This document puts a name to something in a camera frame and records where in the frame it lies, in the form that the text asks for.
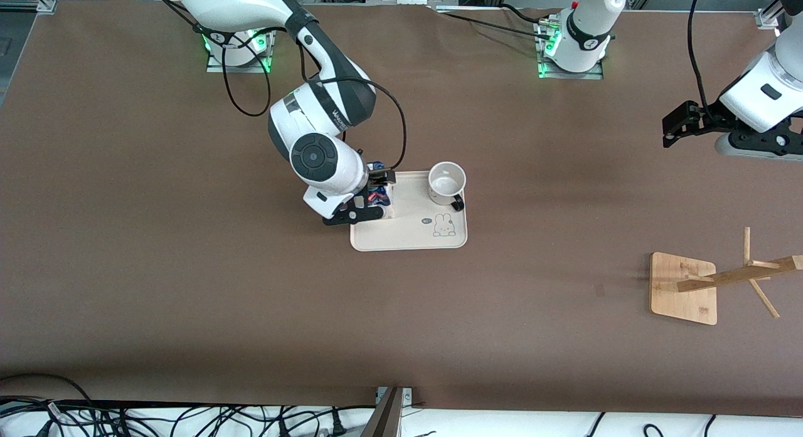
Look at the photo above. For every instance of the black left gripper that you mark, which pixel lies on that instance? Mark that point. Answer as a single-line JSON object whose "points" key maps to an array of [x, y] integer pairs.
{"points": [[705, 118]]}

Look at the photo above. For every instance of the wooden cup rack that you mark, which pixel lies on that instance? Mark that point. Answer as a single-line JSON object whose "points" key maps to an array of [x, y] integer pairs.
{"points": [[680, 293]]}

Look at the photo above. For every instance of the beige rabbit print tray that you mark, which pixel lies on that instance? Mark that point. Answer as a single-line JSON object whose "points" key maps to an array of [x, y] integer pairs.
{"points": [[414, 233]]}

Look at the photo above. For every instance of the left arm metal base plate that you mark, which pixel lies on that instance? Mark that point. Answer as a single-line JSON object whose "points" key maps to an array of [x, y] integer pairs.
{"points": [[593, 76]]}

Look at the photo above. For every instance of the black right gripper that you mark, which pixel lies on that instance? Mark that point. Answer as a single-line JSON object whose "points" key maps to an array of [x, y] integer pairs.
{"points": [[379, 177]]}

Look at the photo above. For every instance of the metal camera stand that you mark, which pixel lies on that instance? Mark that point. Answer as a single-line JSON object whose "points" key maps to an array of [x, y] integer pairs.
{"points": [[386, 418]]}

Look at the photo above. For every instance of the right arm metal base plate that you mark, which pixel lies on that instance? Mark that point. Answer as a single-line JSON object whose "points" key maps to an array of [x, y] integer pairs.
{"points": [[216, 66]]}

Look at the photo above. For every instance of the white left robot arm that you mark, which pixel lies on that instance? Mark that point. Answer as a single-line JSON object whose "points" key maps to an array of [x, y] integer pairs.
{"points": [[586, 29]]}

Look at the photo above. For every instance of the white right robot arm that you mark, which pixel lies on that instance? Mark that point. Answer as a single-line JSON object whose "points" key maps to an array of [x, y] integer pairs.
{"points": [[326, 158]]}

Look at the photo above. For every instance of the blue white milk carton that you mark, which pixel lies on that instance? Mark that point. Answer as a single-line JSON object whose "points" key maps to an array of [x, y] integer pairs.
{"points": [[388, 202]]}

